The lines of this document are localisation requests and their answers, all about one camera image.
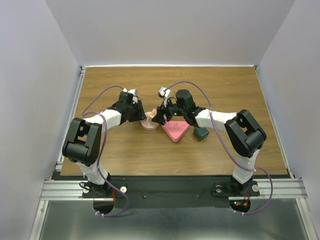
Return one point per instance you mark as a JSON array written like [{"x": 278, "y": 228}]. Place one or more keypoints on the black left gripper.
[{"x": 141, "y": 115}]

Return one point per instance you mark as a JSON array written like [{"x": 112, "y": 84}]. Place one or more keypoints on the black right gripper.
[{"x": 161, "y": 110}]

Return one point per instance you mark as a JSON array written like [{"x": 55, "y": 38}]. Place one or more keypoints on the beige cube socket adapter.
[{"x": 151, "y": 114}]

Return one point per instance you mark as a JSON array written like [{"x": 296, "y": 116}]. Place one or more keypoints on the round pink power strip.
[{"x": 148, "y": 125}]

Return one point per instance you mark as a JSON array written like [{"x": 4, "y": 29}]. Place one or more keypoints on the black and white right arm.
[{"x": 245, "y": 134}]

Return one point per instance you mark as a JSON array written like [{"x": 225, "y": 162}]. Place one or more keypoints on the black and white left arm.
[{"x": 82, "y": 144}]

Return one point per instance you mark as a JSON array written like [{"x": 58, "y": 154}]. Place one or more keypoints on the dark green plug adapter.
[{"x": 200, "y": 133}]

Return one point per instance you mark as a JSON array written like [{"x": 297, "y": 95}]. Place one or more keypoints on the pink triangular power strip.
[{"x": 175, "y": 129}]

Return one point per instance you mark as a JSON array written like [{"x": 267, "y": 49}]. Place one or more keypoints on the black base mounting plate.
[{"x": 164, "y": 192}]

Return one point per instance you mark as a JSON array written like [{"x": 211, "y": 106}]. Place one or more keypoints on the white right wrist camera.
[{"x": 165, "y": 94}]

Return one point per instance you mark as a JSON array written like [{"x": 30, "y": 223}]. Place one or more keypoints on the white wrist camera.
[
  {"x": 134, "y": 92},
  {"x": 165, "y": 94}
]

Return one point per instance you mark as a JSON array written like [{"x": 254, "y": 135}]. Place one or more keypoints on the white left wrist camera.
[{"x": 134, "y": 92}]

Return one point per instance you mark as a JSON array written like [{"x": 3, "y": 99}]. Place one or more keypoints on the aluminium table edge rail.
[{"x": 60, "y": 159}]

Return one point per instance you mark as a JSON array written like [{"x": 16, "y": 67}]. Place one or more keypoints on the aluminium front frame rail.
[{"x": 283, "y": 188}]

